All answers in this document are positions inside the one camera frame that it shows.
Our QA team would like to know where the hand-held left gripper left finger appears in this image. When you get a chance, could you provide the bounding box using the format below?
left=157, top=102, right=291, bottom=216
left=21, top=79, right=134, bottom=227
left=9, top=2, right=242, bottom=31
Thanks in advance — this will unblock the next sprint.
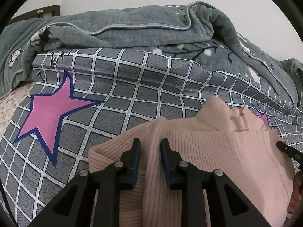
left=30, top=138, right=142, bottom=227

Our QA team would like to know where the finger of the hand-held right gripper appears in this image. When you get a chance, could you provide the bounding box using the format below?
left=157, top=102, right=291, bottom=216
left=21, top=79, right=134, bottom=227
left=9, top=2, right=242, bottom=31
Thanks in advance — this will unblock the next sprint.
left=276, top=141, right=303, bottom=165

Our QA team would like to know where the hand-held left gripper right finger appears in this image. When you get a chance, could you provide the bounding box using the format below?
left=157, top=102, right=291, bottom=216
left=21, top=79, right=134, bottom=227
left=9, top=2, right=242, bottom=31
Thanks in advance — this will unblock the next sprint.
left=160, top=138, right=273, bottom=227

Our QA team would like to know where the pink knit sweater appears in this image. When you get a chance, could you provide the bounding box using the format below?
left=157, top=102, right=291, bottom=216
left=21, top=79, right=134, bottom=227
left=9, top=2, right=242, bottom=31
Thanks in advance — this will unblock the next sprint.
left=89, top=96, right=296, bottom=227

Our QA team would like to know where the person's right hand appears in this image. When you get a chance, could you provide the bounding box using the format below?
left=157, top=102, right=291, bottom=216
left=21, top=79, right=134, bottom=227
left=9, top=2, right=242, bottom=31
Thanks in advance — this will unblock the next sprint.
left=287, top=170, right=303, bottom=213

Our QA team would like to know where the grey checked star quilt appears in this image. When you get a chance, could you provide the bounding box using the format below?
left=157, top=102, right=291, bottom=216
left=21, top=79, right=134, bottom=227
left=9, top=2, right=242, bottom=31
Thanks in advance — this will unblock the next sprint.
left=0, top=48, right=303, bottom=227

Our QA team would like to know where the grey fleece blanket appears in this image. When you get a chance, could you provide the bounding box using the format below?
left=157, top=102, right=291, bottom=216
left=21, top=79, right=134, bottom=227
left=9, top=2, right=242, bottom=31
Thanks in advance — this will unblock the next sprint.
left=0, top=1, right=303, bottom=107

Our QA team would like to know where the floral bedsheet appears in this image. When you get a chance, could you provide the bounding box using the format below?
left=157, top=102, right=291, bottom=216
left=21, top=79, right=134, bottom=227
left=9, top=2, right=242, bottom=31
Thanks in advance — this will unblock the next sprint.
left=0, top=82, right=36, bottom=135

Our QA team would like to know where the dark wooden headboard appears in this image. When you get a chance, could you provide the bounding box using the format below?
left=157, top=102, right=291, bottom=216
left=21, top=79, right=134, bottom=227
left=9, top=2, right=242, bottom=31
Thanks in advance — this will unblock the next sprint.
left=8, top=4, right=61, bottom=25

